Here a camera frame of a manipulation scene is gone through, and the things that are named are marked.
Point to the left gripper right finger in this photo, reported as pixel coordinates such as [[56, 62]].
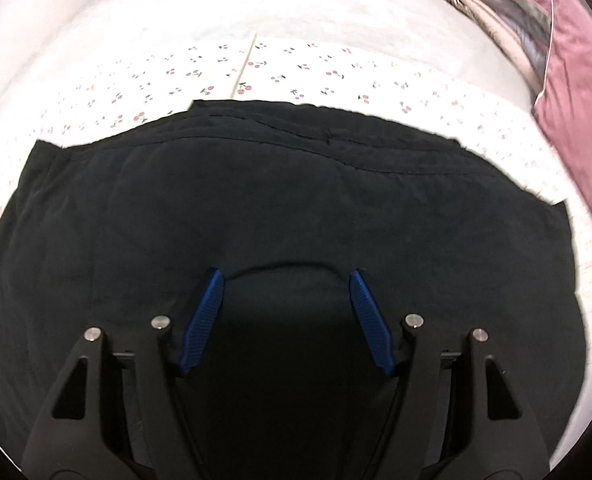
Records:
[[457, 411]]

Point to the folded beige grey blankets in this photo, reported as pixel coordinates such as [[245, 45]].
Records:
[[521, 29]]

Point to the black coat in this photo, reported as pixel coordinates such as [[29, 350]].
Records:
[[286, 201]]

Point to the pink velvet pillow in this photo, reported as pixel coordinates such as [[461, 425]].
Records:
[[563, 108]]

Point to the cherry print bed mat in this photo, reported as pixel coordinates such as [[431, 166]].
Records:
[[475, 97]]

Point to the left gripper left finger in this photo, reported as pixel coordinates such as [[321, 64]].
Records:
[[112, 411]]

